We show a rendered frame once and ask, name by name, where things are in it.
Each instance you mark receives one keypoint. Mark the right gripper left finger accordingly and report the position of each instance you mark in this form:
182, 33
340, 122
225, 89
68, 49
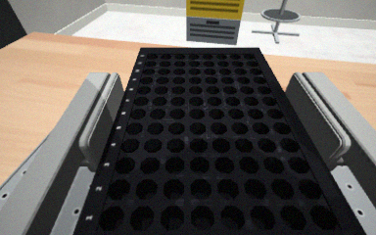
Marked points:
78, 139

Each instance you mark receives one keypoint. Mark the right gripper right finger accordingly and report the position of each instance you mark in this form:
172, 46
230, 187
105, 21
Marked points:
341, 135

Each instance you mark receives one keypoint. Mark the grey flat base plate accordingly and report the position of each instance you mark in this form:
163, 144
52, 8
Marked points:
69, 214

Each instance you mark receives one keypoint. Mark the black well plate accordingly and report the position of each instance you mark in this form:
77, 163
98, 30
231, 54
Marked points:
235, 134

